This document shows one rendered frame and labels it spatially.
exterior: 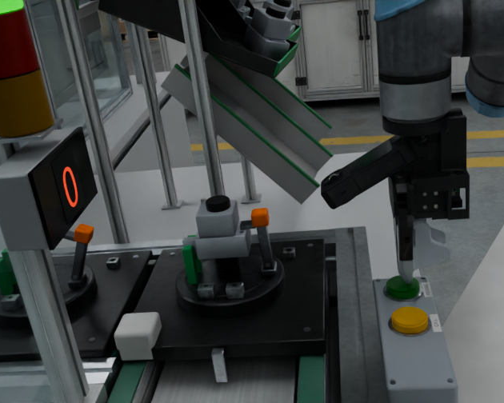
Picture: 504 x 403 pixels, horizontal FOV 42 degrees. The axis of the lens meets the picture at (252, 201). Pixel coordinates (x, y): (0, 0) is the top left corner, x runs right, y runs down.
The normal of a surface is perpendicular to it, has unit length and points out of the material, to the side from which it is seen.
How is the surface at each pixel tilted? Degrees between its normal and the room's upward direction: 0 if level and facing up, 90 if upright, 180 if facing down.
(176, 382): 0
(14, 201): 90
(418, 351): 0
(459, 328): 0
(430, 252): 93
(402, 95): 90
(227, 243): 90
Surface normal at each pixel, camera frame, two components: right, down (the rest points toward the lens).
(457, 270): -0.13, -0.91
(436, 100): 0.39, 0.33
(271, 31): 0.43, 0.57
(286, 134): -0.27, 0.42
